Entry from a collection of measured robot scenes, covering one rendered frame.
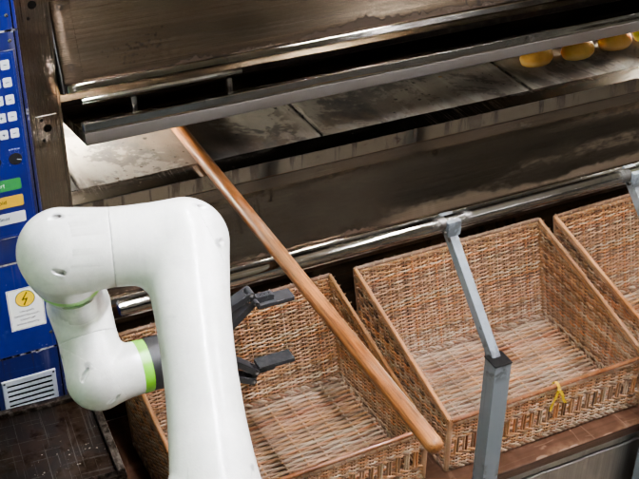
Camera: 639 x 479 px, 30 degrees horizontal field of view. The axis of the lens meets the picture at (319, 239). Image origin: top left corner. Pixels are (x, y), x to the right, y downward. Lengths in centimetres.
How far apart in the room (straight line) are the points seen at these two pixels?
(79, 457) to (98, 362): 54
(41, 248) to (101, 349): 45
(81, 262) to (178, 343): 17
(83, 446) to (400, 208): 95
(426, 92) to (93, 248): 155
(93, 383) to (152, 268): 45
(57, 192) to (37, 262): 92
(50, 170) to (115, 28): 32
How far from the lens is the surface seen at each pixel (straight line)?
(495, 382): 249
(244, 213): 243
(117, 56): 242
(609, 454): 299
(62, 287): 162
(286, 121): 284
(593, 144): 319
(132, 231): 160
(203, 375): 152
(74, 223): 161
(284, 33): 253
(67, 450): 254
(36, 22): 236
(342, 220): 283
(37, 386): 274
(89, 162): 270
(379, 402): 281
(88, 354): 201
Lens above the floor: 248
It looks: 33 degrees down
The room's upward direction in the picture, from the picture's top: 1 degrees clockwise
